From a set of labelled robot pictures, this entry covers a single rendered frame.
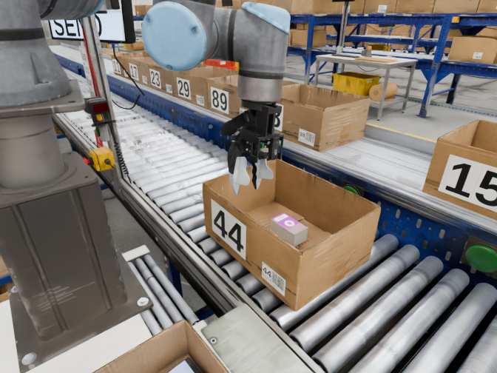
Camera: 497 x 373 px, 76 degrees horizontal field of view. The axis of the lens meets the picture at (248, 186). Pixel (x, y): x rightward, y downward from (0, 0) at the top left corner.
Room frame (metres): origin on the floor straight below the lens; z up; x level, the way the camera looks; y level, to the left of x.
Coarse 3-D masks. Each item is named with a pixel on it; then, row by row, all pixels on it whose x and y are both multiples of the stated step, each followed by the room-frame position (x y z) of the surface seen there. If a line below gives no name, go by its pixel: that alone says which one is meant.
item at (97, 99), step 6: (96, 96) 1.15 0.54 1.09; (90, 102) 1.06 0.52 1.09; (96, 102) 1.07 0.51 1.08; (102, 102) 1.08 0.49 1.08; (90, 108) 1.05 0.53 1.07; (96, 108) 1.06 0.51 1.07; (102, 108) 1.07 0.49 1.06; (108, 108) 1.08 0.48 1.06; (90, 114) 1.12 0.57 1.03; (96, 114) 1.06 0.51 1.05; (102, 114) 1.12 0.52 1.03; (96, 120) 1.10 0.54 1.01; (102, 120) 1.11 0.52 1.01; (96, 126) 1.11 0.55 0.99
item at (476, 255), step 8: (472, 248) 0.62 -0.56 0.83; (480, 248) 0.61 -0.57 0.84; (488, 248) 0.60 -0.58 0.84; (472, 256) 0.62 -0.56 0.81; (480, 256) 0.61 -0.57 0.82; (488, 256) 0.59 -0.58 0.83; (496, 256) 0.59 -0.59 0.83; (472, 264) 0.61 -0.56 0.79; (480, 264) 0.60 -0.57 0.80; (488, 264) 0.59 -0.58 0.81; (496, 264) 0.58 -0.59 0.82
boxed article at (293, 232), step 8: (280, 216) 0.81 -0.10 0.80; (288, 216) 0.81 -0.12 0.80; (272, 224) 0.79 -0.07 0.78; (280, 224) 0.77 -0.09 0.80; (288, 224) 0.77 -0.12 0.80; (296, 224) 0.77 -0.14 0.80; (280, 232) 0.76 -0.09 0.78; (288, 232) 0.74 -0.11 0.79; (296, 232) 0.73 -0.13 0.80; (304, 232) 0.74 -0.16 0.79; (288, 240) 0.73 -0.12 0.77; (296, 240) 0.72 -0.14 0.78; (304, 240) 0.74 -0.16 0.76
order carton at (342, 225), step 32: (224, 192) 0.85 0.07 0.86; (256, 192) 0.93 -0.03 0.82; (288, 192) 0.92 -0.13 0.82; (320, 192) 0.82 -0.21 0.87; (352, 192) 0.74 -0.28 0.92; (256, 224) 0.61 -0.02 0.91; (320, 224) 0.81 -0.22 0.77; (352, 224) 0.60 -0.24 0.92; (256, 256) 0.61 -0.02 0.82; (288, 256) 0.52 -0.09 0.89; (320, 256) 0.53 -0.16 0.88; (352, 256) 0.61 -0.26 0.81; (288, 288) 0.52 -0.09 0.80; (320, 288) 0.55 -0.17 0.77
